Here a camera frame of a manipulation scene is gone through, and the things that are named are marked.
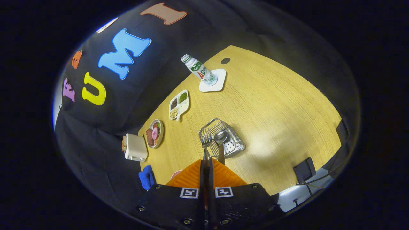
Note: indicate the white divided tray of beans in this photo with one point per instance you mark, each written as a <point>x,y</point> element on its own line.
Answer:
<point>183,107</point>

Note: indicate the blue folded cloth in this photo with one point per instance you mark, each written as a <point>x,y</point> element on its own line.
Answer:
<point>147,178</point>

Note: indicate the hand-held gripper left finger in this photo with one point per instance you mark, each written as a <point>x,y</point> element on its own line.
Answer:
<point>191,207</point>

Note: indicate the white toaster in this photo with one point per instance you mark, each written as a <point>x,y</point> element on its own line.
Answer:
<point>135,147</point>

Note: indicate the pink toy ham slice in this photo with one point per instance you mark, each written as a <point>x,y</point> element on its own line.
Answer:
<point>155,133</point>

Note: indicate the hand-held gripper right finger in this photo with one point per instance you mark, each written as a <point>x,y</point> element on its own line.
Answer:
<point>223,207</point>

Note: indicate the brown toy meat piece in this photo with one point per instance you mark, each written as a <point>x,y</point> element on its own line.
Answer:
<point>149,138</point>

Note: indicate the white green drink bottle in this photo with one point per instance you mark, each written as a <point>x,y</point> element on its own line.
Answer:
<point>198,68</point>

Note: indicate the white square coaster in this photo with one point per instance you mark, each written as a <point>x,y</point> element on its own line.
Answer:
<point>220,78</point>

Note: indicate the round plate of toy food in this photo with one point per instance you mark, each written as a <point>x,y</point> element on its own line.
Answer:
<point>159,140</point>

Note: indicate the pink round plate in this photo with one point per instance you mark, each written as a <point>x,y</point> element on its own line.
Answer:
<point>175,174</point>

